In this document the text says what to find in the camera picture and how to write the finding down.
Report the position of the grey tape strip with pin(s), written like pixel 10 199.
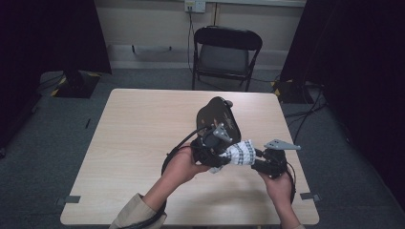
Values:
pixel 310 196
pixel 71 199

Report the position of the grey wall bar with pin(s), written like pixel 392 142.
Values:
pixel 153 48

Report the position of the person's left hand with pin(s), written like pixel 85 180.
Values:
pixel 183 165

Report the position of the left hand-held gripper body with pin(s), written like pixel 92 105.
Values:
pixel 208 144

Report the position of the white wall socket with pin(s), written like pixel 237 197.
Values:
pixel 195 5

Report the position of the black stand base yellow stripes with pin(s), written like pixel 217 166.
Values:
pixel 291 92
pixel 78 84

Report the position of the black floral bag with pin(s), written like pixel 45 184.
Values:
pixel 216 114

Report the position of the small black floor strip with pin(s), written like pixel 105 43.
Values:
pixel 88 123

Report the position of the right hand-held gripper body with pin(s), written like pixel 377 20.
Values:
pixel 275 160

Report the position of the white checked cloth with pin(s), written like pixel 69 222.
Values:
pixel 242 154

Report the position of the black curtain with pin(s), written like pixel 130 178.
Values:
pixel 47 47
pixel 359 79

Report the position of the person's right hand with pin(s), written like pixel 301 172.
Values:
pixel 278 189

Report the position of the black folding chair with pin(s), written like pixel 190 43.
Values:
pixel 224 54

